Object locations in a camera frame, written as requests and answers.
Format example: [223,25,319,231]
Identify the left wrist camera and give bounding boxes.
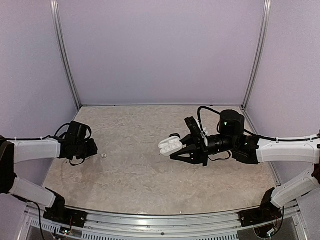
[67,121,92,141]

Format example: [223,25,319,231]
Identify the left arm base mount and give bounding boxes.
[43,195,88,228]

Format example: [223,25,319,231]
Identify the front aluminium rail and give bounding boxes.
[16,201,311,240]

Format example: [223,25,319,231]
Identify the white earbud charging case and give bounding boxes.
[158,133,183,157]

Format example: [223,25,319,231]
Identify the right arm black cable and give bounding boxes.
[197,106,320,162]

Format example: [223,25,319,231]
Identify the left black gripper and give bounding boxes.
[75,138,98,160]

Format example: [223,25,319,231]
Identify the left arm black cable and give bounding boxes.
[0,122,92,167]

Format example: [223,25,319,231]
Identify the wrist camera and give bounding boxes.
[67,121,92,141]
[184,116,209,147]

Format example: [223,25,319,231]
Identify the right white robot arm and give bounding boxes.
[158,109,320,222]

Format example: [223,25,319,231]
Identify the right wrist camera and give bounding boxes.
[184,116,209,147]

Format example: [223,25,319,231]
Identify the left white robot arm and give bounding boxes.
[0,121,98,223]

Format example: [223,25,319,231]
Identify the aluminium frame post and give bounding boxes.
[49,0,82,111]
[241,0,272,111]

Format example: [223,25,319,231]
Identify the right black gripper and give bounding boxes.
[169,132,237,167]

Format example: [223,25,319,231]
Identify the left aluminium frame post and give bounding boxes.
[49,0,82,111]

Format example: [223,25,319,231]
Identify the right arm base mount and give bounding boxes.
[238,187,283,227]

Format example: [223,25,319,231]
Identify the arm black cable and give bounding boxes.
[0,122,92,167]
[197,106,320,162]

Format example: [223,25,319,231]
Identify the right aluminium frame post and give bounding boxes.
[241,0,272,111]

